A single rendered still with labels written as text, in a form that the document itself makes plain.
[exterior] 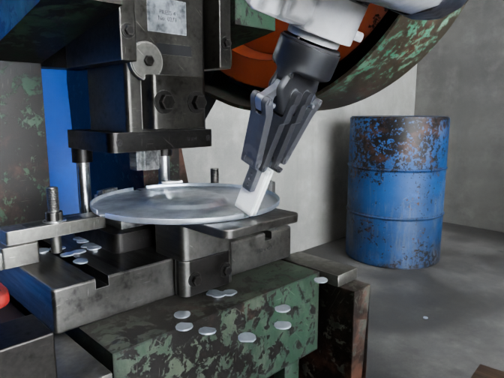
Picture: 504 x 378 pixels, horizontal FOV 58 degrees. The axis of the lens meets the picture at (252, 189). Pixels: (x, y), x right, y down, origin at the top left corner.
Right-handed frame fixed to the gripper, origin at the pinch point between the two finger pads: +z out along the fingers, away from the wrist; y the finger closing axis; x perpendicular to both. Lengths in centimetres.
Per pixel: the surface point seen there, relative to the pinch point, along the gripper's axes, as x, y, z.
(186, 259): 4.4, -3.1, 14.2
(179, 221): 3.0, -9.0, 5.3
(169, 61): 24.4, 2.5, -8.4
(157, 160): 22.7, 4.3, 8.7
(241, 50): 41, 39, -8
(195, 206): 7.1, -1.6, 7.1
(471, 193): 16, 340, 67
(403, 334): -15, 131, 83
